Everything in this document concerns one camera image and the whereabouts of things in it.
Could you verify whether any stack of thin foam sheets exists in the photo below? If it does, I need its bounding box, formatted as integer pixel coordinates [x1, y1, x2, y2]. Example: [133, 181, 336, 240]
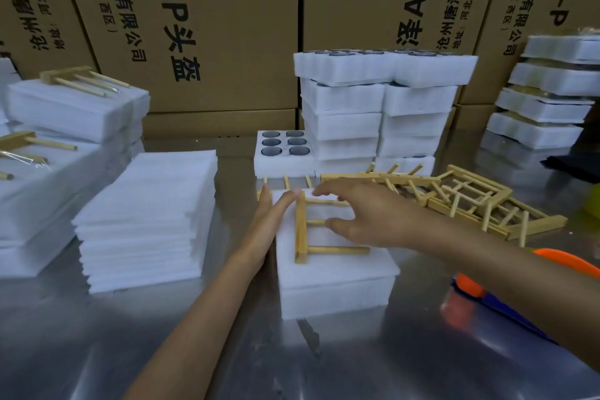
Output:
[72, 149, 219, 295]
[0, 132, 147, 279]
[7, 78, 151, 143]

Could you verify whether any foam tray with black cups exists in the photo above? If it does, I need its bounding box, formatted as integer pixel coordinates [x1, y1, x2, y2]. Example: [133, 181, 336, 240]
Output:
[254, 130, 318, 178]

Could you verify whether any person's left hand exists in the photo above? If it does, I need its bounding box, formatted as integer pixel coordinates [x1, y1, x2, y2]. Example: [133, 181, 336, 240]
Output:
[237, 184, 302, 275]

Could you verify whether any stack of white foam trays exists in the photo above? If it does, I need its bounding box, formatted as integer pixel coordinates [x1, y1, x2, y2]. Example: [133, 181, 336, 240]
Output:
[293, 49, 480, 176]

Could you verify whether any person's left forearm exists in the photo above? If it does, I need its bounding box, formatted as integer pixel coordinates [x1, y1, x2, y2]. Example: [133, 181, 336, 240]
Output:
[123, 247, 272, 400]

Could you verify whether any person's right hand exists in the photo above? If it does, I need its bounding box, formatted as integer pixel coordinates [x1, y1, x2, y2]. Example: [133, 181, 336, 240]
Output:
[312, 178, 435, 251]

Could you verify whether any pile of wooden racks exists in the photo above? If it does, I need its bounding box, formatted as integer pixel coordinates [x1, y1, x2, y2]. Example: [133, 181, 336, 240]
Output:
[321, 162, 569, 248]

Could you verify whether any person's right forearm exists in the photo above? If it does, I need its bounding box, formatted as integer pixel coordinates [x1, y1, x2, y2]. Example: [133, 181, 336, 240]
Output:
[419, 216, 600, 373]

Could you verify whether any orange and blue plastic tool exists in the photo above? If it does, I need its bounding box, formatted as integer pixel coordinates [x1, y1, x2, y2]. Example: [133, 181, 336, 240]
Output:
[451, 248, 600, 347]

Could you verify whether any black cloth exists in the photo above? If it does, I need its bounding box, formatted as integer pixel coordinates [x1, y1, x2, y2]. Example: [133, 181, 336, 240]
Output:
[540, 121, 600, 184]

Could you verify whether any white foam block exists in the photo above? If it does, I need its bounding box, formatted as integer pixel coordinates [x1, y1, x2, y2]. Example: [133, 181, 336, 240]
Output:
[273, 188, 402, 322]

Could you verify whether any white foam tray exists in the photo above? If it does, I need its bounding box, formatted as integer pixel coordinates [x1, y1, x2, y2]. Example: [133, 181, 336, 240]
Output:
[495, 87, 595, 124]
[486, 111, 585, 150]
[508, 61, 600, 97]
[521, 34, 600, 65]

